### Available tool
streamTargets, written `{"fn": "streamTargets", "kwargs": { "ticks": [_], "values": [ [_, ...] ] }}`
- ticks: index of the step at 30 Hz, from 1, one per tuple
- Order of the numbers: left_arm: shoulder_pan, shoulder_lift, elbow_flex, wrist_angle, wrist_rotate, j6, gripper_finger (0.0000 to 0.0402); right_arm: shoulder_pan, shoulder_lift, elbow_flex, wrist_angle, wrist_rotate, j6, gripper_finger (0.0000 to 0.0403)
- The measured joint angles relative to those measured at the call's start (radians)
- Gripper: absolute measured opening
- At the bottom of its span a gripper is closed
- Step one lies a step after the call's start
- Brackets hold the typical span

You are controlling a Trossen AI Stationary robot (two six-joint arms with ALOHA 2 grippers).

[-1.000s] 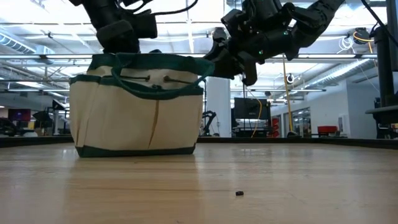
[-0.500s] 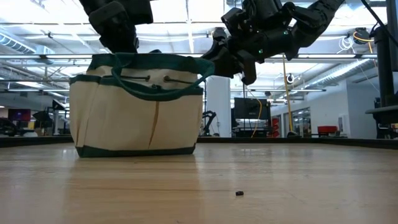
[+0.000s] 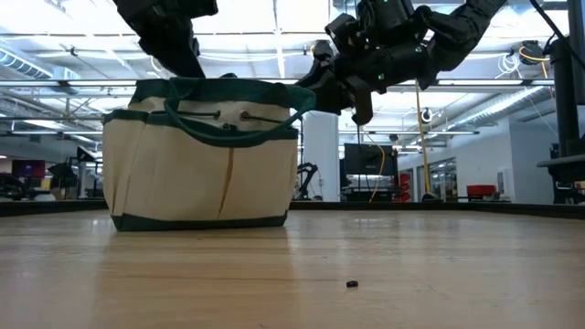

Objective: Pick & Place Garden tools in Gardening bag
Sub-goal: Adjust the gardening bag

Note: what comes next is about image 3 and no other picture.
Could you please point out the black screen on stand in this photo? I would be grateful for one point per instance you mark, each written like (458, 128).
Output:
(365, 160)

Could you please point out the black monitor on stand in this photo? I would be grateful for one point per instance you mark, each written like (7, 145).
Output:
(577, 91)

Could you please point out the grey desk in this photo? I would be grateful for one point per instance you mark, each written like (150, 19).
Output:
(566, 161)

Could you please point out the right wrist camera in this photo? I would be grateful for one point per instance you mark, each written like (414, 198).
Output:
(340, 28)

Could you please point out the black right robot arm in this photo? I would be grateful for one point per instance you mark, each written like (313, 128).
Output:
(461, 27)

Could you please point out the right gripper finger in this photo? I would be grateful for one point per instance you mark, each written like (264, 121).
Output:
(331, 89)
(362, 102)

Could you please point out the small black speck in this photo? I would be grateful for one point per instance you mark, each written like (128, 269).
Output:
(352, 283)

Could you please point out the red bin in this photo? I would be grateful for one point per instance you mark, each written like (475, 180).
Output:
(481, 190)

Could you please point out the black round ceiling fixture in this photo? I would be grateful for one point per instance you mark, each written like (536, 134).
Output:
(426, 115)

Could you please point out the dark red screen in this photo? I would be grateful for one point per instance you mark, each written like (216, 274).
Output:
(29, 169)

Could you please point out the silver ventilation duct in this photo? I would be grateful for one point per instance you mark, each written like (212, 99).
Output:
(23, 65)

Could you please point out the beige canvas green-trimmed gardening bag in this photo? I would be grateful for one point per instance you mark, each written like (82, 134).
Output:
(183, 183)

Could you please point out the black background robot arm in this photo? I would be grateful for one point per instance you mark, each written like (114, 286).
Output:
(308, 176)

